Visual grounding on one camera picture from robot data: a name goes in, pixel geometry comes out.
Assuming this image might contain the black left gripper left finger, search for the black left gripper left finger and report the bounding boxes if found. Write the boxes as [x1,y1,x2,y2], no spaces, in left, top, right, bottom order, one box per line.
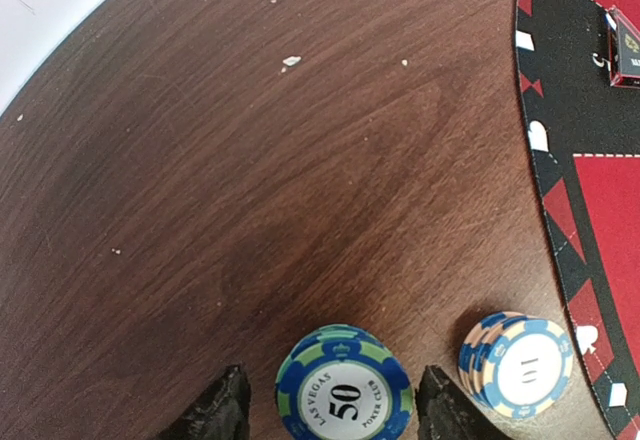
[159,365,251,440]

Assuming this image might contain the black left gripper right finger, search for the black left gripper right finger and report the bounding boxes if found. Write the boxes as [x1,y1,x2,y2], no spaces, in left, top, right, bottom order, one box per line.
[415,365,505,440]

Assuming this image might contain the blue cream poker chip stack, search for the blue cream poker chip stack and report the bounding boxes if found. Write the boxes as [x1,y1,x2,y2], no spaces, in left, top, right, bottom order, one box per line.
[458,311,574,419]

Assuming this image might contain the green poker chip stack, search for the green poker chip stack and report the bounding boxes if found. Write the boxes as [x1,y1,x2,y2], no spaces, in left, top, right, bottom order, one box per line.
[275,324,414,440]

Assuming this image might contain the black triangular all-in marker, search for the black triangular all-in marker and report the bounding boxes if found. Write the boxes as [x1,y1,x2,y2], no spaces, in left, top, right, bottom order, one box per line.
[605,7,639,89]

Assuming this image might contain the round red black poker mat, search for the round red black poker mat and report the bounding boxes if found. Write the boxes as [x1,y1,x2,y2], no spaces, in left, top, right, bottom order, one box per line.
[514,0,639,439]

